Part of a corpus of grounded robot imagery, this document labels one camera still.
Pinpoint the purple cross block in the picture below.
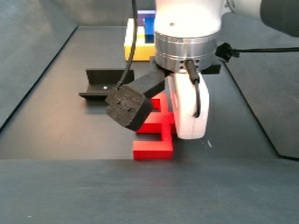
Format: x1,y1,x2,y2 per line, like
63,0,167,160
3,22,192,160
137,10,155,26

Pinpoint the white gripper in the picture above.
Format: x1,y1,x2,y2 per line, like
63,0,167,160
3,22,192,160
168,72,210,139

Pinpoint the black angled holder bracket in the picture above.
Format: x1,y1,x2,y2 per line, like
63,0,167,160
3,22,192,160
79,68,124,101

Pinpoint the black cable with connector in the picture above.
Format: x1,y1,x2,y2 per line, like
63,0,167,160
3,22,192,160
214,42,299,63

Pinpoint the red E-shaped block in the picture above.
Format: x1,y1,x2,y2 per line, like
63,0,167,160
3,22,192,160
132,93,175,160

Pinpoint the black camera cable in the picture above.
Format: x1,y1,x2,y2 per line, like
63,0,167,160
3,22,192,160
115,0,140,91

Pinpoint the blue bar block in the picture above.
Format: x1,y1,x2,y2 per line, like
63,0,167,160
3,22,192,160
144,17,155,44

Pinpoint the yellow base board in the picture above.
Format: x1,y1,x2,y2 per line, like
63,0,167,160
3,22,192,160
124,18,155,61

